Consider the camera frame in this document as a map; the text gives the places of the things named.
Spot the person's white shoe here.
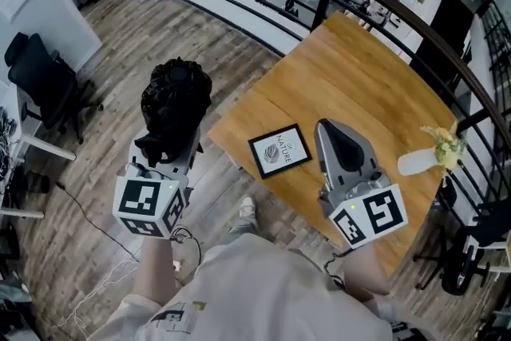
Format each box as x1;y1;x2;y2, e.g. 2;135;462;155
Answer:
238;194;257;219

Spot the white vase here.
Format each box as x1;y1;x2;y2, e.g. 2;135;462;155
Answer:
397;147;445;176

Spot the wooden table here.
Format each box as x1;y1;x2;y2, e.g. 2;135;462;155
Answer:
208;11;460;277

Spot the black floor cable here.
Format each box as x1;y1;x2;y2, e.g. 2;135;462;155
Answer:
55;181;141;264

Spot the black high-back office chair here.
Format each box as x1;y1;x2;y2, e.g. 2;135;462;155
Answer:
3;31;105;145

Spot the black chair with white frame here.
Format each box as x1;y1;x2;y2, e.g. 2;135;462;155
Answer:
413;175;511;297

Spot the white floor cable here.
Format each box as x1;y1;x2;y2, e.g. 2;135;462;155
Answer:
50;257;141;335

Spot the left hand-held gripper cable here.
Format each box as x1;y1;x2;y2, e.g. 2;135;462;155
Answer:
171;224;204;275

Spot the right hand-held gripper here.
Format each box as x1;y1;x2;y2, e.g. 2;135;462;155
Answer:
314;118;409;251

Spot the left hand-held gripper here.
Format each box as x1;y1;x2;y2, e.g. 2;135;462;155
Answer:
113;127;203;240

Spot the black railing with wooden handrail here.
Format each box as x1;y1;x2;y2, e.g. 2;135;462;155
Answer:
149;0;511;220

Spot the tangle of cables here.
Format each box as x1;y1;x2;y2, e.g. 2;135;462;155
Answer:
0;105;19;183

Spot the hand-held gripper cable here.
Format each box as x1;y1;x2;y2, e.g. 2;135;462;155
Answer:
322;249;347;291
171;224;204;275

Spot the black framed leaf picture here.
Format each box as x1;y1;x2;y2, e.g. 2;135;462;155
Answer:
248;123;313;180

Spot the person's left forearm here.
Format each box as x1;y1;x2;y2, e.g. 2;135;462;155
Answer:
131;236;181;305

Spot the right hand-held gripper cable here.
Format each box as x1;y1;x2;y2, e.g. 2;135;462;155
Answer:
322;249;347;291

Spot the yellow flower bouquet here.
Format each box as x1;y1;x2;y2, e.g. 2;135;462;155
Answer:
419;121;468;172

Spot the white desk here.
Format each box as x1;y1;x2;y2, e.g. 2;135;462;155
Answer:
0;79;77;220

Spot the person's white printed shirt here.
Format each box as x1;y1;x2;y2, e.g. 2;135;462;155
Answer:
89;233;400;341

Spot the person's right forearm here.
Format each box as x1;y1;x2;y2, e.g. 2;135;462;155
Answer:
342;242;394;297

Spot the person's jeans leg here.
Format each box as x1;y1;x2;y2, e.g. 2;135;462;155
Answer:
227;211;260;237

